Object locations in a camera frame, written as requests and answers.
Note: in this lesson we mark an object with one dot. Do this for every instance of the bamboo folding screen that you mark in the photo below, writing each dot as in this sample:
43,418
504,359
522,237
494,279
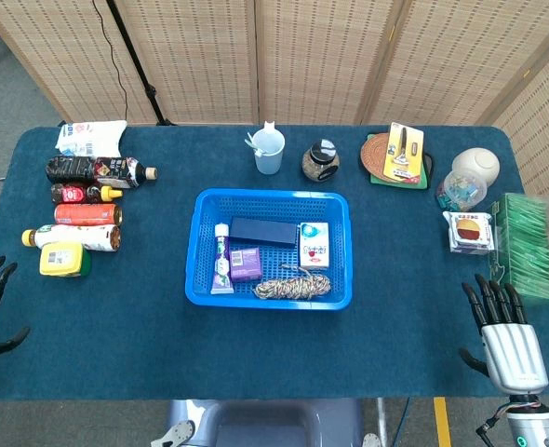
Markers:
321,56

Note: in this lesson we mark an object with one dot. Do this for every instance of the white bottle yellow cap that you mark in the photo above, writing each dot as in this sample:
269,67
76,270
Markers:
74,236

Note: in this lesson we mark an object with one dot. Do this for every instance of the blue felt table cloth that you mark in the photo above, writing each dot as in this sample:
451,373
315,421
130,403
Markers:
395,302

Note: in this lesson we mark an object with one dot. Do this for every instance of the black tripod stand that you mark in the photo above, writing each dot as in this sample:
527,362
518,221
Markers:
137,65

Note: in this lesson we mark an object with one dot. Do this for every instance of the orange drink can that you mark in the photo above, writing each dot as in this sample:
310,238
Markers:
86,214

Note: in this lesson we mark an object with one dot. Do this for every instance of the metal table leg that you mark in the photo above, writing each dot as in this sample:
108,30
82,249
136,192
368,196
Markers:
382,416

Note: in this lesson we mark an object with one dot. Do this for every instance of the purple small box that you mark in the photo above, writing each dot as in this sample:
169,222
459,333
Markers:
245,265

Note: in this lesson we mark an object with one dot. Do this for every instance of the beige bowl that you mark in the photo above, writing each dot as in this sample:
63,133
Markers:
477,163

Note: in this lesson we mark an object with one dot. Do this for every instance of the large dark tea bottle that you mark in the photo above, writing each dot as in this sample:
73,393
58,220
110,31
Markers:
93,171

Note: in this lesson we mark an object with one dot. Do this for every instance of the dark blue box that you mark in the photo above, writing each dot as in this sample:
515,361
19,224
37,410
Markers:
263,232

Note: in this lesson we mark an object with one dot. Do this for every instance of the clear jar of clips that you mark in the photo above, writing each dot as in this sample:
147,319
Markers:
460,192

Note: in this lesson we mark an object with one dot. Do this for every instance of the glass jar black lid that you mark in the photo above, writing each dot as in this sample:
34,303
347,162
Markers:
321,160

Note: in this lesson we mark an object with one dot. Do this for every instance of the purple white toothpaste tube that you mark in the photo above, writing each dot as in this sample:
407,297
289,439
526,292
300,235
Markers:
221,265

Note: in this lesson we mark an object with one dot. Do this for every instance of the white tissue pack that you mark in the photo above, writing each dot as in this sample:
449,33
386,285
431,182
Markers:
90,137

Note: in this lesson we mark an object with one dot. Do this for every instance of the white green small spoon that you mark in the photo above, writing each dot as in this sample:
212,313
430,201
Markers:
252,141

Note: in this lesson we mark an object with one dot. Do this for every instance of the razor in yellow package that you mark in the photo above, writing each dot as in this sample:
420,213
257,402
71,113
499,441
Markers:
404,151

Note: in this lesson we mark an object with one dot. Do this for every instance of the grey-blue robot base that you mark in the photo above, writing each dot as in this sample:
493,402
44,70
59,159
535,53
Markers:
265,423

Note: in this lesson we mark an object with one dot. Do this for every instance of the green square mat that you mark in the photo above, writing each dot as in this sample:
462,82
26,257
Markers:
423,179

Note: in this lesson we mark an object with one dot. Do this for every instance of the small dark bottle yellow cap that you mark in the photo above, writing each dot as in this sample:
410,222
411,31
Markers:
76,193

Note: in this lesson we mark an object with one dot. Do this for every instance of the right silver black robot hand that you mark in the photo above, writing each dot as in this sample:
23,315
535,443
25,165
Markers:
512,351

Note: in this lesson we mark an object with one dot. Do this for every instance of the translucent plastic measuring cup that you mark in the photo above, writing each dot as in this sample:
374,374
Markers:
270,160

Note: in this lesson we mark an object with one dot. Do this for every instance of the white blue carton box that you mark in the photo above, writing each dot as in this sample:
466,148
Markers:
314,244

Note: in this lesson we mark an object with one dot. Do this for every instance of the round woven coaster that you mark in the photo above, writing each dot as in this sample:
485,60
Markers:
373,153

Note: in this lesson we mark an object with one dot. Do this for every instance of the yellow box green lid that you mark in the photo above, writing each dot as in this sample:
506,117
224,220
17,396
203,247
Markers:
60,259

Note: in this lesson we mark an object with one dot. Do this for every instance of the white red snack packet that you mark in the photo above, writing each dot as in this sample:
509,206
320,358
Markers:
469,232

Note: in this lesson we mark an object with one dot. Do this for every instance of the clear box green tea bags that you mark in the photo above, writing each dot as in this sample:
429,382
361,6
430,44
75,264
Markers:
526,244

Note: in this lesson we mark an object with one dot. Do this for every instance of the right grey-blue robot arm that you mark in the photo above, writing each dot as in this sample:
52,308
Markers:
532,423

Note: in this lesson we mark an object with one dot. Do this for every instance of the blue plastic basket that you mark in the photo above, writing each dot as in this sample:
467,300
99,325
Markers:
267,202

